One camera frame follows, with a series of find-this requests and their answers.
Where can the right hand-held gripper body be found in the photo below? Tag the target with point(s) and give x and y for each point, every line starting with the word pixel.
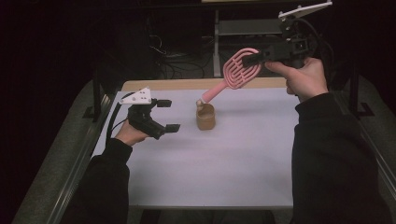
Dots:
pixel 294 45

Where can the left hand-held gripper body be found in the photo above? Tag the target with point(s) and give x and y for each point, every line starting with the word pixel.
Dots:
pixel 141 119

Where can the pink hairbrush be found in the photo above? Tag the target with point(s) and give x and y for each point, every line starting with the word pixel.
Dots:
pixel 233 74

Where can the brown cup with figurine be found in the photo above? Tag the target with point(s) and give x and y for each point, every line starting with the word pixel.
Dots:
pixel 206 121

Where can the person's left hand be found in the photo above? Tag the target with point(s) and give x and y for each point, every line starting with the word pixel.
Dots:
pixel 129 136

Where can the person's right hand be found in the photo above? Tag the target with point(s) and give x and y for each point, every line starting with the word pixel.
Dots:
pixel 306 81

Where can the white metal stand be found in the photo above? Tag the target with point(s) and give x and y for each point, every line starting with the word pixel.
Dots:
pixel 249 27

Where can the black stand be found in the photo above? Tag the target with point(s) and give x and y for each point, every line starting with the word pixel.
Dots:
pixel 97 93
pixel 354 85

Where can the white table mat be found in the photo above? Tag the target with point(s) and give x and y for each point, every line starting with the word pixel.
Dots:
pixel 218 161

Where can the metal floor rail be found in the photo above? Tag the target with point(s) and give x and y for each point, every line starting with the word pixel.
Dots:
pixel 60 199
pixel 384 174

